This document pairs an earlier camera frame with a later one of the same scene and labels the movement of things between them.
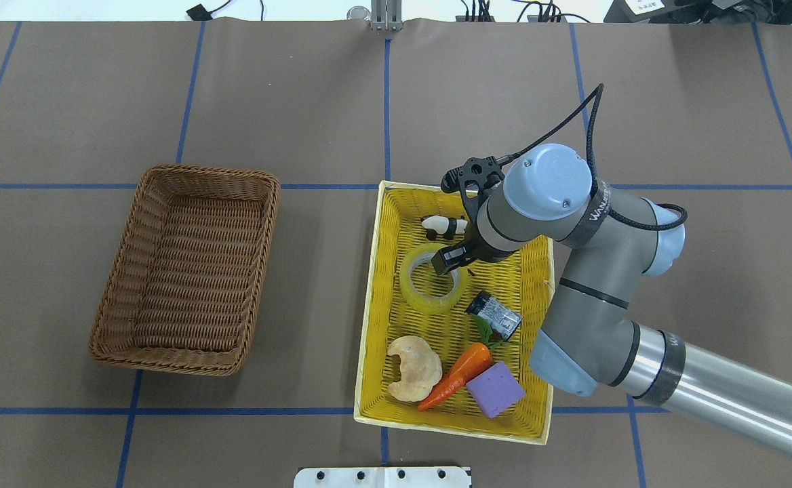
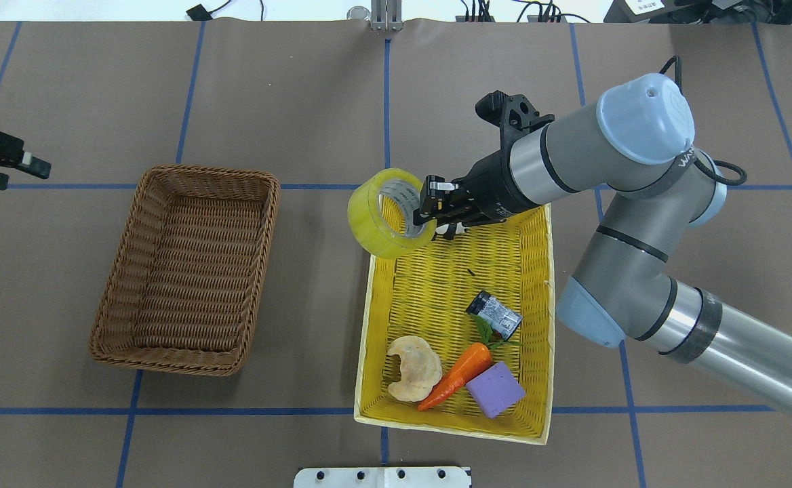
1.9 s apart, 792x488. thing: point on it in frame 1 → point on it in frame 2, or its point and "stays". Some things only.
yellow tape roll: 426,305 → 367,221
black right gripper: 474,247 → 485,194
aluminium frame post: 386,15 stays
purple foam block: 496,390 stays
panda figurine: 435,225 stays
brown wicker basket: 182,291 stays
